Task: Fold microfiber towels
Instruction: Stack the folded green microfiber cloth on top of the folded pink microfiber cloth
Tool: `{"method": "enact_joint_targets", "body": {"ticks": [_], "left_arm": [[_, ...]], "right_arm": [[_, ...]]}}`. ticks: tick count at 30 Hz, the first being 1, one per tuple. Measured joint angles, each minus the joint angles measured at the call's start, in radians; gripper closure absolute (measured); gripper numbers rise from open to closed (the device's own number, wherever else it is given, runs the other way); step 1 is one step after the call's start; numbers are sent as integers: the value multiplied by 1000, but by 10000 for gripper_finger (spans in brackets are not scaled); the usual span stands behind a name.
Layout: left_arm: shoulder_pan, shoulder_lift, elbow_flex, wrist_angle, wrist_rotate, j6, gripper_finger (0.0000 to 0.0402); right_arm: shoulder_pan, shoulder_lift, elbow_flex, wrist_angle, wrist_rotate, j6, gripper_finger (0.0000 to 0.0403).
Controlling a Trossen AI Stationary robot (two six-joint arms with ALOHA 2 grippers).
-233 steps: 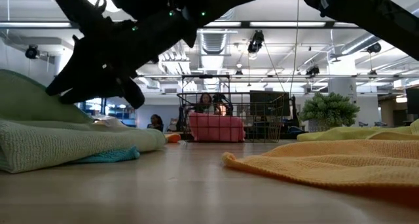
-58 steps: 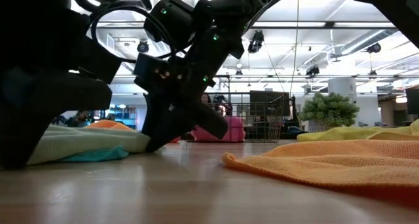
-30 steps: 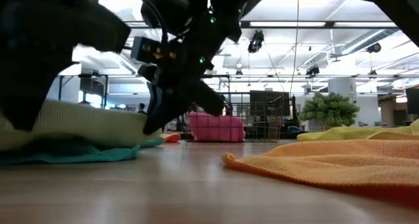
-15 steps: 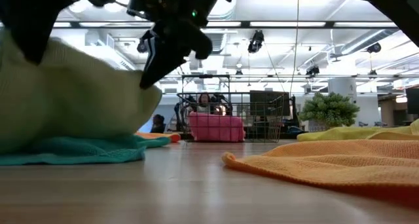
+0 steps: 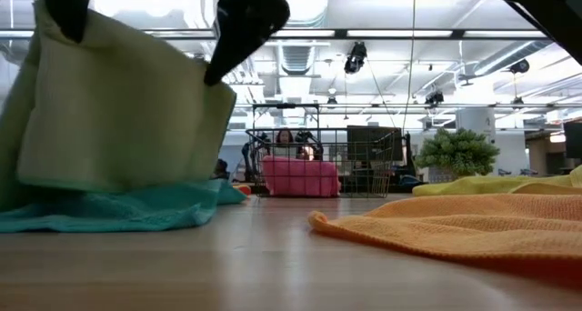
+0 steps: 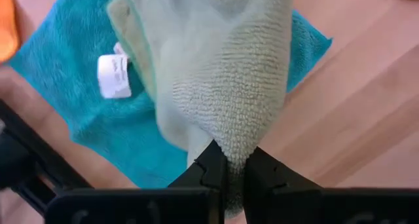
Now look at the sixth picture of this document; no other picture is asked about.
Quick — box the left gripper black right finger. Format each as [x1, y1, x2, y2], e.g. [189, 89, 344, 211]
[244, 147, 419, 224]

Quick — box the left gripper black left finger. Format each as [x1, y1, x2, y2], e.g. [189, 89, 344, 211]
[44, 140, 228, 224]

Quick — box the sage green microfiber towel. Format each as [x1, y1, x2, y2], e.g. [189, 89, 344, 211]
[106, 0, 294, 218]

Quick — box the teal microfiber towel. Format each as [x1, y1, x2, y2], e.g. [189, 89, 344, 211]
[8, 0, 333, 189]

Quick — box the orange microfiber towel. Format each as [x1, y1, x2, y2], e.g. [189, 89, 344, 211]
[0, 0, 20, 64]

